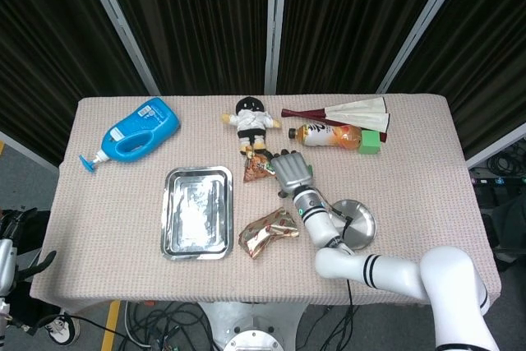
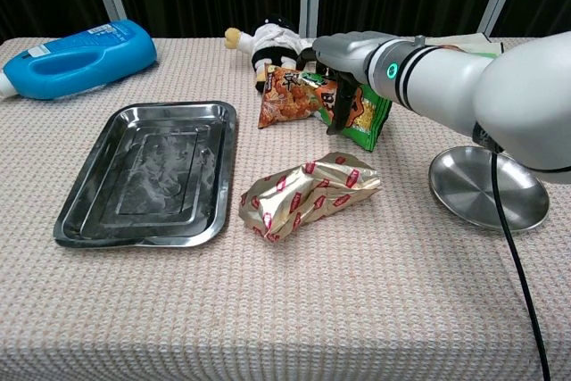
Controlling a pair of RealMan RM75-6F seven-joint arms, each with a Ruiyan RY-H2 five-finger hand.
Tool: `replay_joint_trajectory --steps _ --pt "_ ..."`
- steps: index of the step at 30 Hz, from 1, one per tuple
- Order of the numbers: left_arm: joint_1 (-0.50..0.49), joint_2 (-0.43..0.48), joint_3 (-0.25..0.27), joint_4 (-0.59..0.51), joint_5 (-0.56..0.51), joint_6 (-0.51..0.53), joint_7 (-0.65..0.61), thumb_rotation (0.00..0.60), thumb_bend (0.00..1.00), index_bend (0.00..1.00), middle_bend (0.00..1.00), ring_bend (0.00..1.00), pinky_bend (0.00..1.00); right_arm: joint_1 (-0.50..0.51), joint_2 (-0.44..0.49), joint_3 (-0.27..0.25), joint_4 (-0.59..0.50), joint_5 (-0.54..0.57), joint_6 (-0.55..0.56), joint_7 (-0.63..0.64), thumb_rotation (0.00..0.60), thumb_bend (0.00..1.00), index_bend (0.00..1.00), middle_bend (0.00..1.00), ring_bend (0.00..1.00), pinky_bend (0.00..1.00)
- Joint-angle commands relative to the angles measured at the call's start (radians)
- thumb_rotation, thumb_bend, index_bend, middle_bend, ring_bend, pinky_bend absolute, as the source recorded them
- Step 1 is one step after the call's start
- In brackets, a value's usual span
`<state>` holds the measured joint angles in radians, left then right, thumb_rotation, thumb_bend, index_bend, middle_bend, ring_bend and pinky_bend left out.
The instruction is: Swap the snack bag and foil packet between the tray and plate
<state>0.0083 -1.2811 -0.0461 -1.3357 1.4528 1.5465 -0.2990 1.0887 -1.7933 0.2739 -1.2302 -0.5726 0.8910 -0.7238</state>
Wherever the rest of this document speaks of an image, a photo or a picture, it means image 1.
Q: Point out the gold red wrapper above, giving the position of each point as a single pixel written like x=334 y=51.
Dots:
x=267 y=232

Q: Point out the black power strip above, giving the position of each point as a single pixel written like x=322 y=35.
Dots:
x=499 y=181

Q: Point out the green block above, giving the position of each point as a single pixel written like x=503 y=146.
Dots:
x=370 y=143

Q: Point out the rectangular metal tray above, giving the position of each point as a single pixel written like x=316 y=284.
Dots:
x=197 y=211

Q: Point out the plush doll black hair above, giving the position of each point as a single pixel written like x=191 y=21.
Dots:
x=251 y=121

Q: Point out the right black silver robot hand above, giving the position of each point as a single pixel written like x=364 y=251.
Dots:
x=292 y=172

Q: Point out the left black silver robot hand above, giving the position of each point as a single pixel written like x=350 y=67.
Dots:
x=8 y=260

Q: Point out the white black sneaker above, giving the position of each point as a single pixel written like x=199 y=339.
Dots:
x=61 y=330

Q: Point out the green orange snack bag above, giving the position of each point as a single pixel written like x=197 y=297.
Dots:
x=257 y=170

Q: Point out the round metal plate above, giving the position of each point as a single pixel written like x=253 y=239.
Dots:
x=361 y=223

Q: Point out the blue pump bottle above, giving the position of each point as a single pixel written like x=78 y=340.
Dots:
x=152 y=121

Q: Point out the black curtain panel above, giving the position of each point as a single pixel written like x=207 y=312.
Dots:
x=353 y=26
x=485 y=59
x=193 y=26
x=41 y=59

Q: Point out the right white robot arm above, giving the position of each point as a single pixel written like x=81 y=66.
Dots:
x=390 y=273

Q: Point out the orange drink bottle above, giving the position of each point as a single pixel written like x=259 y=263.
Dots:
x=320 y=135

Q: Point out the pink woven tablecloth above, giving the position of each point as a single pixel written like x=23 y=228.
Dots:
x=123 y=211

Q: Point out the folding fan maroon ribs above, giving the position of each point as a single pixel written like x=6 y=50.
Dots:
x=361 y=112

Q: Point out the grey partition post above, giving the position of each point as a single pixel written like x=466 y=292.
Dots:
x=119 y=26
x=274 y=26
x=419 y=26

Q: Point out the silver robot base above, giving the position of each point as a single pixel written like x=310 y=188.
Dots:
x=250 y=326

